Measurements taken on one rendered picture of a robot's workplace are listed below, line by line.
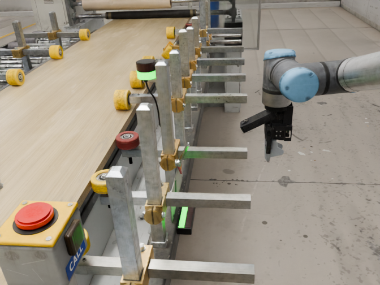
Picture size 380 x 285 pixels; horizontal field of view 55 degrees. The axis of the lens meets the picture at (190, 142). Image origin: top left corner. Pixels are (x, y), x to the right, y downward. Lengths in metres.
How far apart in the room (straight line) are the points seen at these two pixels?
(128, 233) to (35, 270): 0.34
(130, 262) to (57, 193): 0.35
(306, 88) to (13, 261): 0.79
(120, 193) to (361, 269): 1.63
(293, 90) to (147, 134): 0.39
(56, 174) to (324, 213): 1.71
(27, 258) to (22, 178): 0.76
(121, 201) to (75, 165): 0.49
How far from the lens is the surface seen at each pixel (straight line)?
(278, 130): 1.19
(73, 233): 0.43
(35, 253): 0.43
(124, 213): 0.73
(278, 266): 2.05
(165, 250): 1.11
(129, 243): 0.78
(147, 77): 1.11
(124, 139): 1.27
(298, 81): 0.99
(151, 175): 0.97
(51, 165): 1.21
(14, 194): 1.12
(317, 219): 2.37
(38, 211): 0.44
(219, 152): 1.25
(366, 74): 0.93
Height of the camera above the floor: 1.48
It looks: 28 degrees down
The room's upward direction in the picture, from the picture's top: 3 degrees counter-clockwise
